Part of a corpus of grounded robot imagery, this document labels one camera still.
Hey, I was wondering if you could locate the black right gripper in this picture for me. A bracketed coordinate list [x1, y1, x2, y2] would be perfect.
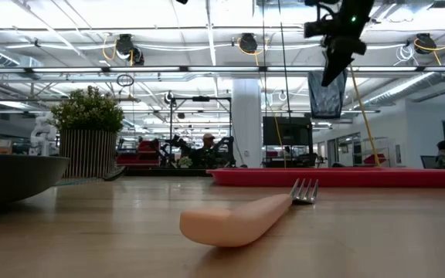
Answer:
[303, 0, 376, 88]

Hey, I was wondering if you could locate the blue patterned cup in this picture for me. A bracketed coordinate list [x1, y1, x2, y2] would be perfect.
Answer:
[307, 69, 349, 120]

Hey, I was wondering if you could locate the fork with peach handle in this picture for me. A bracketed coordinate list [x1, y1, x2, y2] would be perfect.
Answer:
[178, 178, 320, 248]

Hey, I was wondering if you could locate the red tray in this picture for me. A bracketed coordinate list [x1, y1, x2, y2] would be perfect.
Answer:
[206, 166, 445, 189]

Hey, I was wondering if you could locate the black monitor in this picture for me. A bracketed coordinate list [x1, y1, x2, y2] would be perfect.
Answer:
[262, 116, 314, 147]

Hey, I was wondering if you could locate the white column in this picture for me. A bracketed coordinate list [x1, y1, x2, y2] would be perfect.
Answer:
[231, 78, 263, 168]

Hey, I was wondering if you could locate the red storage bin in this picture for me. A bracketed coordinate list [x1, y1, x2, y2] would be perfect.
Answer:
[115, 139, 161, 168]

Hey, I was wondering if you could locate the green leafy plant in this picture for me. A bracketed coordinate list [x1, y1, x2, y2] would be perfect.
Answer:
[49, 85, 125, 134]

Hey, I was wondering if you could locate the white robot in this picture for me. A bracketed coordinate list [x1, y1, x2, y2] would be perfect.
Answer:
[28, 111, 59, 157]

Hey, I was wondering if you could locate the black hanging cable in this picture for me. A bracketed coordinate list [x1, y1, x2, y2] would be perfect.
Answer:
[277, 0, 294, 160]

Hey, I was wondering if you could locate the yellow hanging cable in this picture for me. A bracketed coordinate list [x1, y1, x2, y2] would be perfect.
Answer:
[348, 64, 382, 168]

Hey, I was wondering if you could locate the black ceiling cord reel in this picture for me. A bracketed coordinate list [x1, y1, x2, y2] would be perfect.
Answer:
[413, 32, 439, 55]
[236, 32, 259, 55]
[114, 33, 146, 66]

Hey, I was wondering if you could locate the black metal frame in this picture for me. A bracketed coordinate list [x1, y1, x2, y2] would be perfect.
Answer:
[168, 95, 234, 168]

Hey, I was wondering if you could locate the blue strap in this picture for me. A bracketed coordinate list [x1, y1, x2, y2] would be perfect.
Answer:
[54, 177, 104, 187]

